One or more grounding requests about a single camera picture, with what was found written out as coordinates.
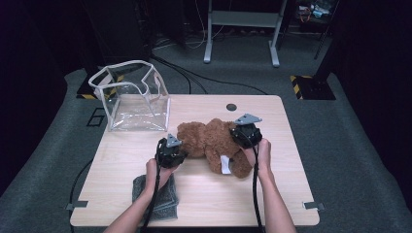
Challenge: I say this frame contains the clear plastic bag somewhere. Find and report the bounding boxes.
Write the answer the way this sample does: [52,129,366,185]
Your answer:
[87,59,172,133]

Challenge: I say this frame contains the black cabinet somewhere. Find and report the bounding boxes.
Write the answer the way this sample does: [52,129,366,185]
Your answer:
[81,0,154,66]

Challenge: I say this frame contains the cluttered dark shelf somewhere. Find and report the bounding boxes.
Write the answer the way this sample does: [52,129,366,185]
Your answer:
[292,0,339,33]

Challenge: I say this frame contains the hand-held gripper cable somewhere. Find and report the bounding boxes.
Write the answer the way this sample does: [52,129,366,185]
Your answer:
[140,138,163,233]
[251,142,266,233]

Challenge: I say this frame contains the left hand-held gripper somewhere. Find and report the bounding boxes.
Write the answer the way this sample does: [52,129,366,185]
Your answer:
[154,133,189,169]

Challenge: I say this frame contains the white metal stand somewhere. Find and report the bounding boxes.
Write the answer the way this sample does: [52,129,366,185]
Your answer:
[203,0,288,68]

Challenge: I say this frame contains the left hand-held gripper cable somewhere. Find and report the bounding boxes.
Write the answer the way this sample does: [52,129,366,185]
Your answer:
[140,138,163,233]

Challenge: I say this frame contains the black stand with striped base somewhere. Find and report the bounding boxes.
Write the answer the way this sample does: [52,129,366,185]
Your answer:
[76,59,125,100]
[290,59,338,101]

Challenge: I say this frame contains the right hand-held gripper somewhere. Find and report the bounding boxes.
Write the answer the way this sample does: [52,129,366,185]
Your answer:
[228,113,263,150]

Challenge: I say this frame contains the grey towel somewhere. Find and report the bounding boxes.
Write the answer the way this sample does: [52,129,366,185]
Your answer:
[131,174,180,221]

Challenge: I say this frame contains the brown teddy bear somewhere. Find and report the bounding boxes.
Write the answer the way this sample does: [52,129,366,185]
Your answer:
[176,117,264,180]

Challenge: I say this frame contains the grey tape strip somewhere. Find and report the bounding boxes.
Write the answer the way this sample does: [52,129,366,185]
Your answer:
[66,200,89,212]
[302,201,326,212]

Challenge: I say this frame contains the right hand-held gripper cable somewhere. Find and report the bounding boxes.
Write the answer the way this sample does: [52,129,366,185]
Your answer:
[251,142,266,233]

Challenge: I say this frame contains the person's right hand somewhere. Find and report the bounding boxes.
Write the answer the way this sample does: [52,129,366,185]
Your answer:
[242,138,273,180]

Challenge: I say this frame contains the white cable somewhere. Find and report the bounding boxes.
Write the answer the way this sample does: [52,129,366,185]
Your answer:
[186,0,225,50]

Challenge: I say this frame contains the person's left hand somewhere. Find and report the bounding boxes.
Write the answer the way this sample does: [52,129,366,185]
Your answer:
[144,157,179,196]

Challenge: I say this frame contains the black floor cables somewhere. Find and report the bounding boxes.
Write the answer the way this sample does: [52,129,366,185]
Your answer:
[150,52,270,96]

